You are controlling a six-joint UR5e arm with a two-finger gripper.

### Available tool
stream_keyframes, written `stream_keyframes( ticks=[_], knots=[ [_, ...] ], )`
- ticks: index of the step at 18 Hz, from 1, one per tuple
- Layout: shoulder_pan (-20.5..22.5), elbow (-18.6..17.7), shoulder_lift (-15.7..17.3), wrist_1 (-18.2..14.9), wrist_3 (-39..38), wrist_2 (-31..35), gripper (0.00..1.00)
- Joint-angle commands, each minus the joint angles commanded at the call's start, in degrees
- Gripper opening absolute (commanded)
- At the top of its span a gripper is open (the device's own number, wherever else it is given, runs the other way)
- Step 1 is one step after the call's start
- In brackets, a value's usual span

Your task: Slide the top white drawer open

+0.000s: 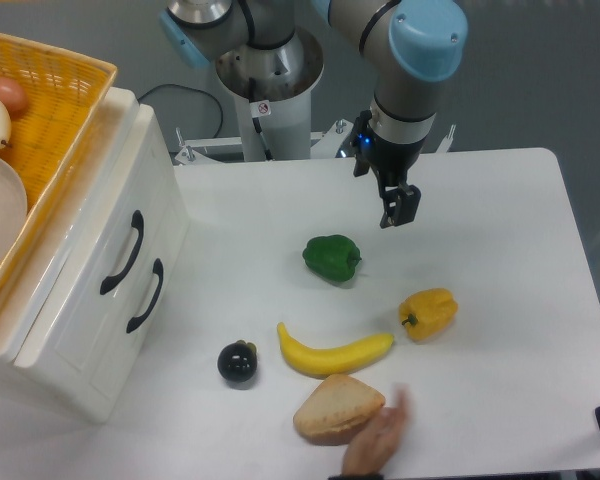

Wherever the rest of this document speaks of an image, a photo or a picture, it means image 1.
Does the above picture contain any white drawer cabinet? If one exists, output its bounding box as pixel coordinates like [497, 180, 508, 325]
[0, 87, 190, 426]

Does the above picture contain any yellow woven basket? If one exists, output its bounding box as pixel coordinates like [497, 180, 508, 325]
[0, 33, 117, 291]

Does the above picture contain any triangular bread piece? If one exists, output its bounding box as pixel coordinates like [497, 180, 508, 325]
[293, 374, 386, 446]

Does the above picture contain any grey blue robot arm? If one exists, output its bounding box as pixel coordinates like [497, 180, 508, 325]
[160, 1, 468, 227]

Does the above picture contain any black mangosteen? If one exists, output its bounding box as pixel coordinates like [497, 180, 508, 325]
[217, 340, 258, 383]

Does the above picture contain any person's hand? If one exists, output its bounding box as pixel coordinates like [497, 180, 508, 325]
[340, 384, 412, 478]

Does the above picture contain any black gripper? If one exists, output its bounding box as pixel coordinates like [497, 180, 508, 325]
[351, 110, 425, 229]

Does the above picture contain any black cable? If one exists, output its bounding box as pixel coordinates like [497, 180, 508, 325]
[137, 83, 225, 139]

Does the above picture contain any yellow bell pepper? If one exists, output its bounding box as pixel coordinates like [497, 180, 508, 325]
[398, 288, 458, 342]

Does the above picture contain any yellow banana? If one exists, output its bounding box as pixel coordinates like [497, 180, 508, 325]
[276, 322, 394, 377]

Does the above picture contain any green bell pepper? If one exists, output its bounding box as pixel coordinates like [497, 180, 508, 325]
[302, 234, 361, 283]

